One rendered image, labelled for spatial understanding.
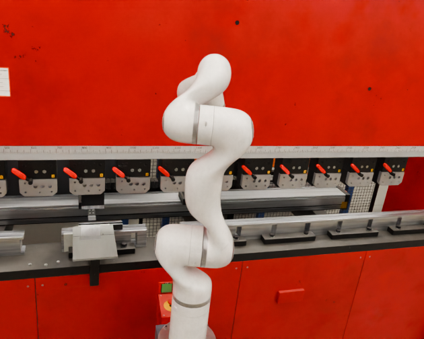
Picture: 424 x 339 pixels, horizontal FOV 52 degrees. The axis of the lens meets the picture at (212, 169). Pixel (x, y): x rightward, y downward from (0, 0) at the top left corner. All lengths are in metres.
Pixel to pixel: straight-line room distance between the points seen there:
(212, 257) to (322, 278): 1.35
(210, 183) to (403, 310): 2.14
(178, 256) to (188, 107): 0.43
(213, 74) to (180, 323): 0.75
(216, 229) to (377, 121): 1.38
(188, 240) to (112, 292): 0.98
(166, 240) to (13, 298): 1.07
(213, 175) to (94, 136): 0.90
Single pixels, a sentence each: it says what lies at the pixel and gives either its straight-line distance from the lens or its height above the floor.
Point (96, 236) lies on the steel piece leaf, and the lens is 2.01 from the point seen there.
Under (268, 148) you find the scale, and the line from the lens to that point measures 2.13.
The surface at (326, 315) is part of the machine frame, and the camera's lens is 2.74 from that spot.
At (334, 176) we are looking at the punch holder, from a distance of 2.37.
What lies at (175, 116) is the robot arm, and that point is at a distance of 1.06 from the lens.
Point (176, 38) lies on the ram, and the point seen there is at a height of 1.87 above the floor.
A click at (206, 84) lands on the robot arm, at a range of 1.10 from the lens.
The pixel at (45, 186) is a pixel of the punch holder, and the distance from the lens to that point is 2.00.
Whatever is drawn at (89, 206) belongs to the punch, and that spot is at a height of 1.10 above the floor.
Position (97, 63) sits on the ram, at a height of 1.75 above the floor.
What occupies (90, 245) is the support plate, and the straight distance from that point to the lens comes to 1.98.
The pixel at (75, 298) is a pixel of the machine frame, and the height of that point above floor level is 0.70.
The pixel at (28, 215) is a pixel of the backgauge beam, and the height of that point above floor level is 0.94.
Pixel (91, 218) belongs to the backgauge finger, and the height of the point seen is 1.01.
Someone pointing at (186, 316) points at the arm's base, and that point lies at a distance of 1.39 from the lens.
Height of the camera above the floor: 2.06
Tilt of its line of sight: 22 degrees down
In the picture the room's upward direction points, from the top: 6 degrees clockwise
